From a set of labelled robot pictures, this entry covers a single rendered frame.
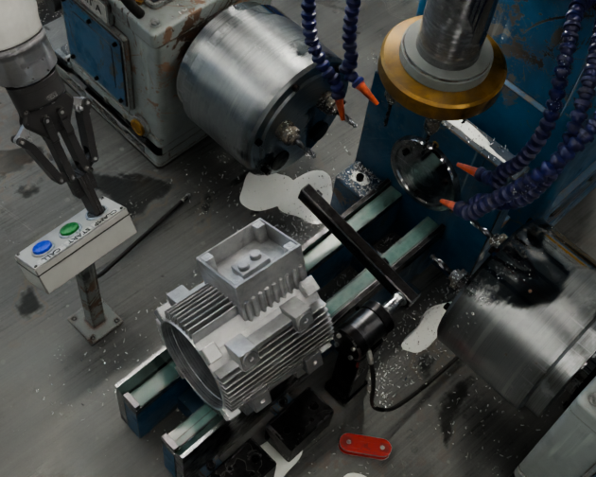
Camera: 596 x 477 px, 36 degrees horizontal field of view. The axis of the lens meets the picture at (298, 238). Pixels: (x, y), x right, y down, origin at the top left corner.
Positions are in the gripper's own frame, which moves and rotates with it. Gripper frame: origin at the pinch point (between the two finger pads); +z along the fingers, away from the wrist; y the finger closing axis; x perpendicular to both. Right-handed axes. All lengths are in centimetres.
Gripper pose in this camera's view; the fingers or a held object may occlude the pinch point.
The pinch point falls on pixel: (86, 192)
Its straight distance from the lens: 143.9
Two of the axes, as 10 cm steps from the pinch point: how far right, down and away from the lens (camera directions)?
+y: 7.1, -5.6, 4.3
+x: -6.5, -2.9, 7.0
